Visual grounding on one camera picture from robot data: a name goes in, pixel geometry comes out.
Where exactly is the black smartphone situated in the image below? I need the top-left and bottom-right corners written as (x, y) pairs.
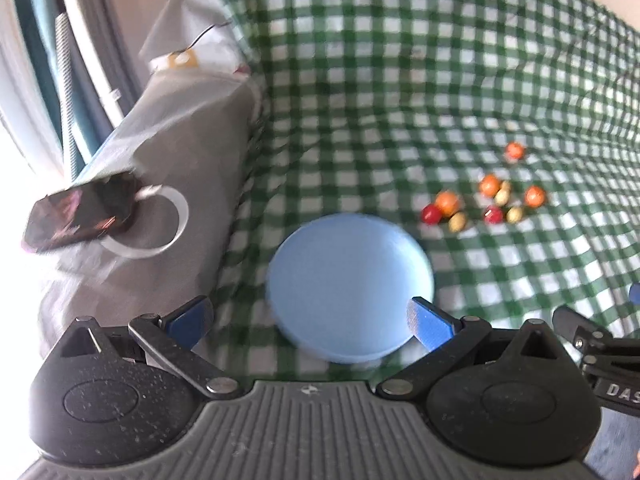
top-left (23, 171), bottom-right (142, 254)

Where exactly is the light blue plate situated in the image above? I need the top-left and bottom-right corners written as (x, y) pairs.
top-left (265, 214), bottom-right (435, 364)

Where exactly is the teal curtain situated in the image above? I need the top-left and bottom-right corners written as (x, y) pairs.
top-left (12, 0), bottom-right (112, 176)

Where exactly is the white charging cable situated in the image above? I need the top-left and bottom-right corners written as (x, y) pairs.
top-left (98, 184), bottom-right (190, 260)

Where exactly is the beige small round fruit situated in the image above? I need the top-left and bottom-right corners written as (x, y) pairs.
top-left (448, 211), bottom-right (468, 233)

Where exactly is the large orange fruit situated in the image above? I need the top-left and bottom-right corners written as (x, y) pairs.
top-left (434, 190), bottom-right (460, 218)

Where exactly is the orange small fruit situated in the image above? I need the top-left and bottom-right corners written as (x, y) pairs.
top-left (478, 174), bottom-right (501, 198)

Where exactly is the red cherry tomato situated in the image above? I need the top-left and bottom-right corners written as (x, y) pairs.
top-left (421, 204), bottom-right (442, 226)

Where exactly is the red fruit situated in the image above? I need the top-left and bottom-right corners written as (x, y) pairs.
top-left (483, 205), bottom-right (504, 224)

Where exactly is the grey sofa armrest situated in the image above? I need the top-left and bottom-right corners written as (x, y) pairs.
top-left (39, 68), bottom-right (262, 354)

